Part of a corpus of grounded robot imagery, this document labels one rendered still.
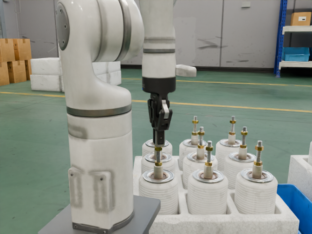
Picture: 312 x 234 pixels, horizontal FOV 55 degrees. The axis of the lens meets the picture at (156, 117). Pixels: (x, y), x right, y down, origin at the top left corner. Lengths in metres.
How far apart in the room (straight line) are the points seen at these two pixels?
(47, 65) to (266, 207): 3.23
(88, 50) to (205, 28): 5.59
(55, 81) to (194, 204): 3.06
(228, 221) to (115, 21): 0.51
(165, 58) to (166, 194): 0.31
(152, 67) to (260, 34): 5.30
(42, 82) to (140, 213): 3.32
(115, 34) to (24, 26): 7.32
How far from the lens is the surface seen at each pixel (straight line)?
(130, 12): 0.40
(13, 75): 4.57
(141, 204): 0.52
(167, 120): 0.63
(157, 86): 0.63
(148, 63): 0.63
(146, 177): 0.72
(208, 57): 5.93
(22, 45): 4.74
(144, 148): 0.93
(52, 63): 3.65
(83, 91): 0.38
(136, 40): 0.40
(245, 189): 0.74
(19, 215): 1.14
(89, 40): 0.38
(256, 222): 0.74
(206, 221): 0.71
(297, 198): 1.05
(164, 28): 0.62
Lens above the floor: 0.57
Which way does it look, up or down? 14 degrees down
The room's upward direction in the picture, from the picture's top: straight up
